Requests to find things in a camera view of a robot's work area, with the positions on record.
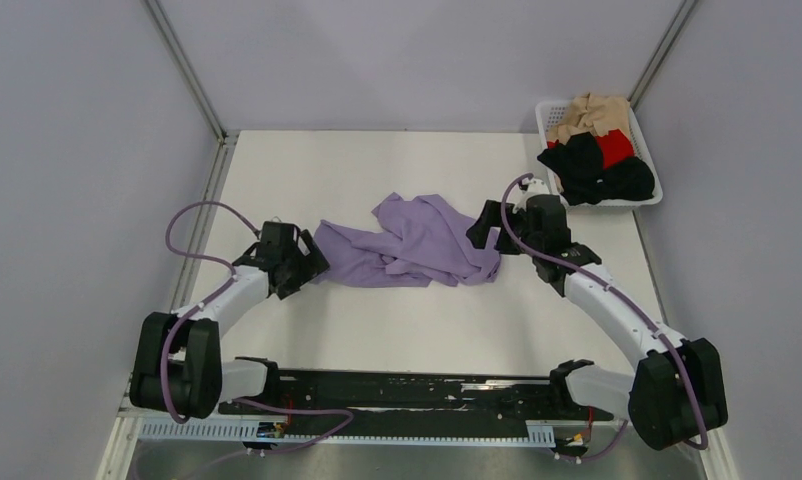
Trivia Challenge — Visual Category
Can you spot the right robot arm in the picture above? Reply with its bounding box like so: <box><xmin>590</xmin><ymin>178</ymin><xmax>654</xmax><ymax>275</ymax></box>
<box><xmin>466</xmin><ymin>194</ymin><xmax>729</xmax><ymax>450</ymax></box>

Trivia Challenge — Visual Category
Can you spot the purple t shirt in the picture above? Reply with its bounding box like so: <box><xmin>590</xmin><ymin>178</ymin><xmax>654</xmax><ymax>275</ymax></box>
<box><xmin>314</xmin><ymin>193</ymin><xmax>501</xmax><ymax>288</ymax></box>

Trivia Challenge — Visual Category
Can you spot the white slotted cable duct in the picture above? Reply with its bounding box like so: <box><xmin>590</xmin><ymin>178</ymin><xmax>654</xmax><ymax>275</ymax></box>
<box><xmin>138</xmin><ymin>417</ymin><xmax>556</xmax><ymax>448</ymax></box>

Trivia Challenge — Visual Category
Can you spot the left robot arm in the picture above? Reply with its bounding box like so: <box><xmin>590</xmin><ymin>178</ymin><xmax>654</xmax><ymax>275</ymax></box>
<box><xmin>129</xmin><ymin>221</ymin><xmax>329</xmax><ymax>423</ymax></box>

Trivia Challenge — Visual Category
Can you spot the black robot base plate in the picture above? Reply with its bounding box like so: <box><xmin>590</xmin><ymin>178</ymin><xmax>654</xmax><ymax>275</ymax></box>
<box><xmin>255</xmin><ymin>369</ymin><xmax>613</xmax><ymax>439</ymax></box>

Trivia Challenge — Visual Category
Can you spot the white plastic laundry basket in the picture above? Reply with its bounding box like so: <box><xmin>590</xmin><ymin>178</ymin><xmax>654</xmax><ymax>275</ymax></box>
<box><xmin>535</xmin><ymin>93</ymin><xmax>663</xmax><ymax>209</ymax></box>

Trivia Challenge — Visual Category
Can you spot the right aluminium corner post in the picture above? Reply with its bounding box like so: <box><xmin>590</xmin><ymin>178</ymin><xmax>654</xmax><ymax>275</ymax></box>
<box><xmin>629</xmin><ymin>0</ymin><xmax>701</xmax><ymax>110</ymax></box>

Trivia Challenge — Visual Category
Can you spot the left aluminium corner post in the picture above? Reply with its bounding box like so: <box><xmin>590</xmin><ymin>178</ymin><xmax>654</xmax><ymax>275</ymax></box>
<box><xmin>141</xmin><ymin>0</ymin><xmax>227</xmax><ymax>144</ymax></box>

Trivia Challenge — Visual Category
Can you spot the beige t shirt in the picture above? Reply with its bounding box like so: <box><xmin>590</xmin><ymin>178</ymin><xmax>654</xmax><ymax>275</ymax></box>
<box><xmin>545</xmin><ymin>93</ymin><xmax>631</xmax><ymax>144</ymax></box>

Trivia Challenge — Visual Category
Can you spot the black t shirt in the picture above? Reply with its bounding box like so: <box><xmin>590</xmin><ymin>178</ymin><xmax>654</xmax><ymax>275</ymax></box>
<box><xmin>537</xmin><ymin>147</ymin><xmax>656</xmax><ymax>206</ymax></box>

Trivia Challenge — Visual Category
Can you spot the aluminium corner post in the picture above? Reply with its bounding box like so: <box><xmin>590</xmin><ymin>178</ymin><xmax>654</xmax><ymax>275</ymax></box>
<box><xmin>141</xmin><ymin>0</ymin><xmax>227</xmax><ymax>144</ymax></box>
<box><xmin>629</xmin><ymin>0</ymin><xmax>701</xmax><ymax>110</ymax></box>

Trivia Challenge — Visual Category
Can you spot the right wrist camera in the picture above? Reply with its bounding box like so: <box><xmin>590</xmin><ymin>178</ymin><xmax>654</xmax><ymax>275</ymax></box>
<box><xmin>513</xmin><ymin>176</ymin><xmax>551</xmax><ymax>212</ymax></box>

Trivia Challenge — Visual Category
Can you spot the aluminium frame rail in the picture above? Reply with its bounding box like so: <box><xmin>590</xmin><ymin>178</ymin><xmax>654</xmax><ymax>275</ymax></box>
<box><xmin>112</xmin><ymin>372</ymin><xmax>722</xmax><ymax>429</ymax></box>

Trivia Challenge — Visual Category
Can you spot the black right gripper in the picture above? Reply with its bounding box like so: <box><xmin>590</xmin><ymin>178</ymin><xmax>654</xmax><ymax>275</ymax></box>
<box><xmin>466</xmin><ymin>200</ymin><xmax>541</xmax><ymax>258</ymax></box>

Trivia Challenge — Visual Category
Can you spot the red t shirt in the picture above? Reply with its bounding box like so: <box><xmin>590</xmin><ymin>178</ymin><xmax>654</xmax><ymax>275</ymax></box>
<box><xmin>546</xmin><ymin>130</ymin><xmax>638</xmax><ymax>172</ymax></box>

